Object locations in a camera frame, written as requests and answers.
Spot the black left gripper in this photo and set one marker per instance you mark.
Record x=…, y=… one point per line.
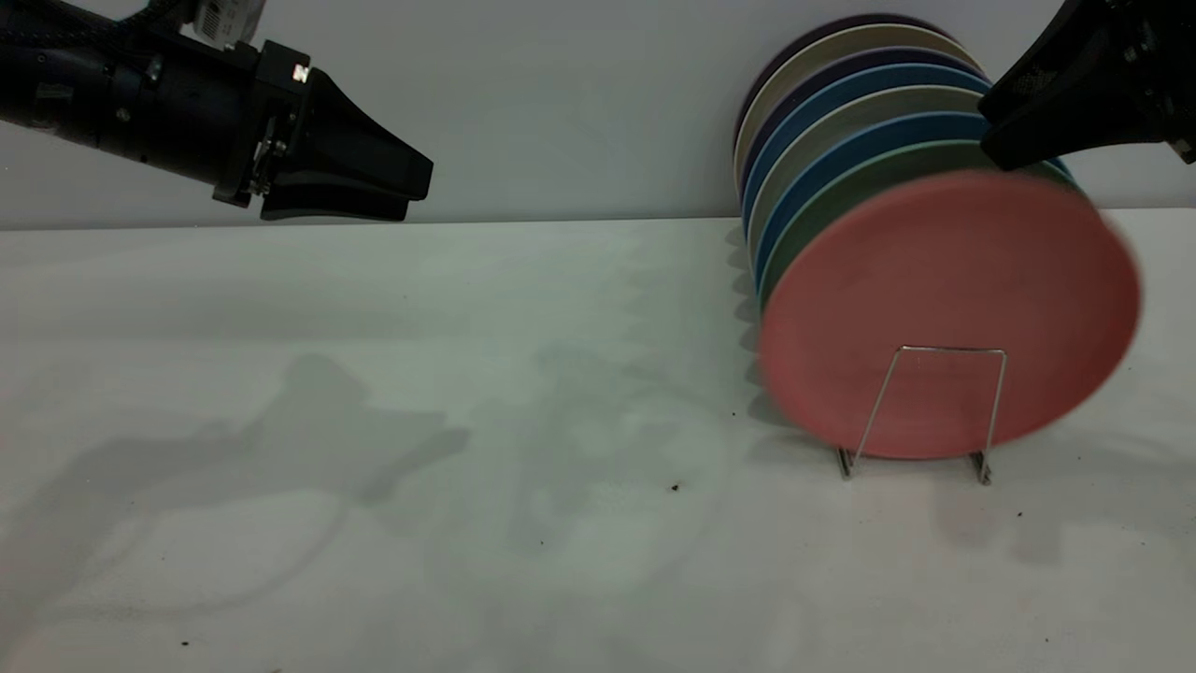
x=266, y=112

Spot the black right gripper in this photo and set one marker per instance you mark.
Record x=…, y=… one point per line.
x=1168, y=56

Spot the pink round plate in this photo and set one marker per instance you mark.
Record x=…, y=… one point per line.
x=944, y=280

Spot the blue round plate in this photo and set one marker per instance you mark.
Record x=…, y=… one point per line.
x=822, y=107
x=841, y=164

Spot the beige round plate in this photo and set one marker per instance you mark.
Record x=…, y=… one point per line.
x=822, y=56

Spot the grey round plate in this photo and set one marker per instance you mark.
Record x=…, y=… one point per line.
x=822, y=140

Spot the green round plate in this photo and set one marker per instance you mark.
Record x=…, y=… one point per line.
x=841, y=201

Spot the dark navy round plate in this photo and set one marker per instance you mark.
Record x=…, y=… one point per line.
x=804, y=93

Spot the dark purple round plate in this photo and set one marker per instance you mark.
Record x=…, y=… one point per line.
x=804, y=42

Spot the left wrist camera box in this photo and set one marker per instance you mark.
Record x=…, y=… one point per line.
x=229, y=19

